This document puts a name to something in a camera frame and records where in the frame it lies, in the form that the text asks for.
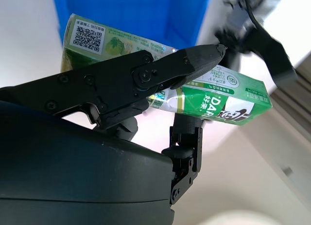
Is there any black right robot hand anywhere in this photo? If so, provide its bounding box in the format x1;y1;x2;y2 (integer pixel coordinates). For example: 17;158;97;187
0;43;228;225

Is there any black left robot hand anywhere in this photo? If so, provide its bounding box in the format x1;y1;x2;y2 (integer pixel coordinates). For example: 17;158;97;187
214;25;246;69

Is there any green toothpaste box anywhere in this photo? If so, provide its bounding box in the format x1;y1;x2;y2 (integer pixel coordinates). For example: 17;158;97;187
60;13;273;126

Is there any blue plastic tray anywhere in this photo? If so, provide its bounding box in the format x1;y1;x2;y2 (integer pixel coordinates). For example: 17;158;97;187
51;0;215;49

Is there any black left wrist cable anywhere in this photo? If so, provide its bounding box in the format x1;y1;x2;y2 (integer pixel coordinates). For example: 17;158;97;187
243;0;262;30

